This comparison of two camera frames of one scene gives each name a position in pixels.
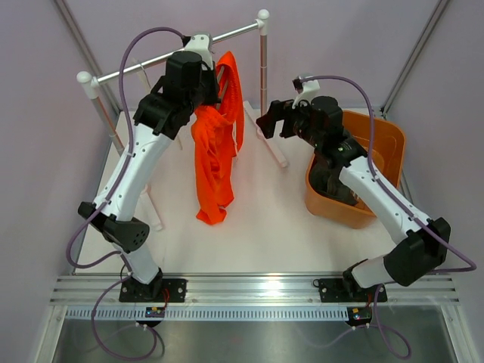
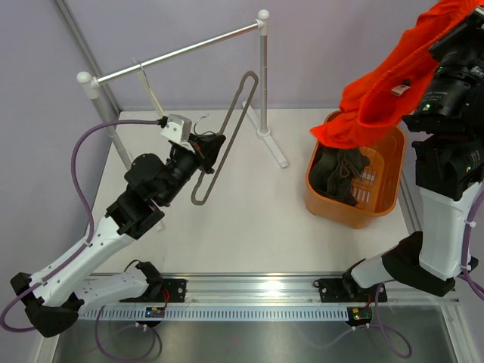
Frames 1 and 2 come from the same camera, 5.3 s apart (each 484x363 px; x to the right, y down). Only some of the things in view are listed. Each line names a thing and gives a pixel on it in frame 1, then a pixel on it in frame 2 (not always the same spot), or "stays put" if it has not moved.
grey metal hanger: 222,83 -> 200,182
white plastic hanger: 145,81 stays put
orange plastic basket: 383,145 stays put
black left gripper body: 208,94 -> 203,159
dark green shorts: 325,181 stays put
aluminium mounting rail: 247,290 stays put
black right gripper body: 296,121 -> 462,46
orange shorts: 218,137 -> 377,97
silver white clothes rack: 89,82 stays put
